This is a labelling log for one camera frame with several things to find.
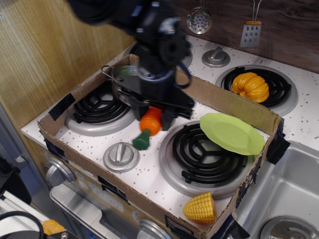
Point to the silver back stove knob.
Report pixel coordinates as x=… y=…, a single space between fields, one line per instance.
x=216 y=58

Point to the back left black burner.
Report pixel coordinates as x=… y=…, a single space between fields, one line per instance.
x=136 y=50

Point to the front left black burner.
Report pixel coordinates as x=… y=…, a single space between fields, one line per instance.
x=100 y=106

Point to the light green plastic plate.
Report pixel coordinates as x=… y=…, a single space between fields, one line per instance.
x=232 y=134

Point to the silver oven door handle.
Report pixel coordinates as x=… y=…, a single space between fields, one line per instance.
x=98 y=219

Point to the orange toy carrot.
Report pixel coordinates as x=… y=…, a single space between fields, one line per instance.
x=150 y=125

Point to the small steel pot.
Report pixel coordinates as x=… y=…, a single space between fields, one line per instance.
x=125 y=82

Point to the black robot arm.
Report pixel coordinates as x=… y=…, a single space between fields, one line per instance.
x=162 y=46

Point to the silver stove knob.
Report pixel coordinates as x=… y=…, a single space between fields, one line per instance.
x=216 y=58
x=121 y=157

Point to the silver oven knob right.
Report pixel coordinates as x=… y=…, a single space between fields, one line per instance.
x=150 y=230

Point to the silver oven knob left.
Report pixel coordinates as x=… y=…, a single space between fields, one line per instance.
x=58 y=173

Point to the yellow toy corn cob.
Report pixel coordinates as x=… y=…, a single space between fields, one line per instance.
x=201 y=209

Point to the brown cardboard fence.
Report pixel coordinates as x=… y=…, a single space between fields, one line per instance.
x=144 y=187

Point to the orange object bottom left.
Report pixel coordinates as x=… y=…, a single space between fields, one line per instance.
x=51 y=227

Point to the silver oven knob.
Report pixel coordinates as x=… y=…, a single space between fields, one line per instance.
x=58 y=173
x=150 y=230

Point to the front right black burner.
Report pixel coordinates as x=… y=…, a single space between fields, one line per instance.
x=203 y=161

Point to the hanging steel skimmer ladle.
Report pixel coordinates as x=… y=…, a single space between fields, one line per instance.
x=199 y=19

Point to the grey toy sink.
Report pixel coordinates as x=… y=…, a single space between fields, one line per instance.
x=284 y=202

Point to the orange toy pumpkin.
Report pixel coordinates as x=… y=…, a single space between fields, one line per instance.
x=251 y=86

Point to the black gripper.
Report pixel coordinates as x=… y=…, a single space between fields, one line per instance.
x=163 y=93

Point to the hanging metal spatula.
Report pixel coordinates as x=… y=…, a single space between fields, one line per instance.
x=251 y=29

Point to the silver front stove knob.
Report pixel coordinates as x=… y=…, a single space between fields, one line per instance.
x=121 y=157

